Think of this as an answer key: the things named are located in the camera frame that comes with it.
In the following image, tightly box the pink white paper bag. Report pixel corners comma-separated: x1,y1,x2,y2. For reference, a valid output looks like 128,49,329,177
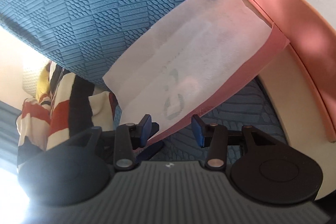
103,0,289,143

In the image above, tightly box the striped red black blanket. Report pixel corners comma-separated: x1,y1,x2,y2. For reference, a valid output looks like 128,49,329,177
17,62,117,168

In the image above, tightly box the yellow plush toy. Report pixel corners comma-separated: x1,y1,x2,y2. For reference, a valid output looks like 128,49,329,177
35,61,51,103

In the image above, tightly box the white quilted headboard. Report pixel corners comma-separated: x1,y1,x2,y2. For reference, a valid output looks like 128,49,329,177
22,71,41,97

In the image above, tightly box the blue textured pillow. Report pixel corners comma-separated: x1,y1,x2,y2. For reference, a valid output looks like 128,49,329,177
0,0,287,164

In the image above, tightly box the pink open cardboard box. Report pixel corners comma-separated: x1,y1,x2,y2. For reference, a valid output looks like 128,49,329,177
208,0,336,143

